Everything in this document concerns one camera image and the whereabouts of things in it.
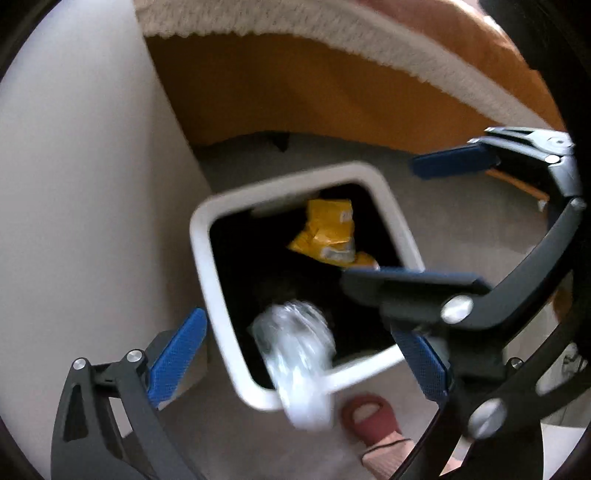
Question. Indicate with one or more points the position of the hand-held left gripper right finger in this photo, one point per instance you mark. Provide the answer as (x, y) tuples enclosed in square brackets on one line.
[(425, 364)]

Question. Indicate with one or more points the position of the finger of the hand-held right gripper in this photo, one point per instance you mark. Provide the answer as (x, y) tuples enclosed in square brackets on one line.
[(415, 286), (455, 164)]

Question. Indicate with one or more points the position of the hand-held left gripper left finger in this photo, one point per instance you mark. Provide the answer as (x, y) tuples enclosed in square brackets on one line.
[(178, 357)]

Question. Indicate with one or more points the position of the white square waste bin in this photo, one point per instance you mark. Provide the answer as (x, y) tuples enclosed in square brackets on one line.
[(217, 295)]

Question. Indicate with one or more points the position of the clear plastic wrap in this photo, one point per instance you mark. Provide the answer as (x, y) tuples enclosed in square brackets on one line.
[(295, 360)]

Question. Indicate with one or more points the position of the person's foot in pink sock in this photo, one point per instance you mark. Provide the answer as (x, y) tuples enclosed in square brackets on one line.
[(385, 457)]

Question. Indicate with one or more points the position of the yellow snack packet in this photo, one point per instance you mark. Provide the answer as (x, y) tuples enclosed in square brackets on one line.
[(325, 230)]

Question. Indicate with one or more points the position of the orange bed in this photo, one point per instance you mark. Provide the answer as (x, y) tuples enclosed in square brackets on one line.
[(300, 87)]

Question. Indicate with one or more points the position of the black bed leg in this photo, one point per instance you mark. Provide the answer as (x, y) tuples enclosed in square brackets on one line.
[(280, 141)]

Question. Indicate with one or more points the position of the white cabinet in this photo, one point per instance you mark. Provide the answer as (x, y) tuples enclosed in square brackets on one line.
[(92, 184)]

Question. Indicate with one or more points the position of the wooden furniture frame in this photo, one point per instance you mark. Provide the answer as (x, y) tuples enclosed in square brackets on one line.
[(517, 182)]

